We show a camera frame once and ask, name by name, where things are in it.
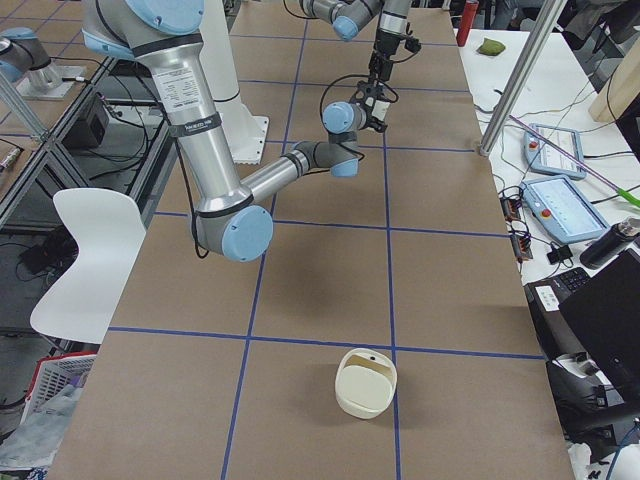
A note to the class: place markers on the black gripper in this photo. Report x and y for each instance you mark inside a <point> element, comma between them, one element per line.
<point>385,50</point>
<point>368,118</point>

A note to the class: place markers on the far teach pendant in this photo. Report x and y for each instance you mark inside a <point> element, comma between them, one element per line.
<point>545,160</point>

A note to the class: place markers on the aluminium frame post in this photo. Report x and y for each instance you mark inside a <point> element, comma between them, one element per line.
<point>536,40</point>

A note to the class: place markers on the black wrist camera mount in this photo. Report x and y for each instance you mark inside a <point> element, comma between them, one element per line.
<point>368,93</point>

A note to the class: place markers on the white ceramic cup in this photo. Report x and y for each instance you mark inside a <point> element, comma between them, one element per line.
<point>381,108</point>

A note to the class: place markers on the white camera pedestal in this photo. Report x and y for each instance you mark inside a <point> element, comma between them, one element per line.
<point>245,133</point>

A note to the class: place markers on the white plastic chair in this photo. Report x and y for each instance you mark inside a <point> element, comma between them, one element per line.
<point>109,233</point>

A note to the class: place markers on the cream plastic basket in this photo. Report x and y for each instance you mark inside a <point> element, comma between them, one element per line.
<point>365,383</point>

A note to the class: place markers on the black monitor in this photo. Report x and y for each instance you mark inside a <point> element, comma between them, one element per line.
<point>603,314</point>

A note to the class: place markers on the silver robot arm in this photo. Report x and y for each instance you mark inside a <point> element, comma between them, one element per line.
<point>186,48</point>
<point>349,18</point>

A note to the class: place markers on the near teach pendant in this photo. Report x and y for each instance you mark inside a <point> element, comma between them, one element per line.
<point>562,210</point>

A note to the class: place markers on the green bean bag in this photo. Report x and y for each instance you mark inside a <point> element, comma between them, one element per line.
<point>490,47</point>

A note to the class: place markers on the black keyboard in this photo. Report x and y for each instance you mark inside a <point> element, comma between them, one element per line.
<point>569,281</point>

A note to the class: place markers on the white laundry basket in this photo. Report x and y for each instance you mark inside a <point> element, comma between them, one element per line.
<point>51,375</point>

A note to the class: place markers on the red cylinder bottle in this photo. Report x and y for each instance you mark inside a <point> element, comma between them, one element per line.
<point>466,21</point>

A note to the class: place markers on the black water bottle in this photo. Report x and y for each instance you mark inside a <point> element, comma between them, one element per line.
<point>615,239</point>

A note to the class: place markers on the teach pendant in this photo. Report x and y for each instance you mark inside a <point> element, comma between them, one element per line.
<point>545,160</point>
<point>562,210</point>

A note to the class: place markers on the grabber reach tool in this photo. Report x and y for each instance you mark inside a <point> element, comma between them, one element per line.
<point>621,192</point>

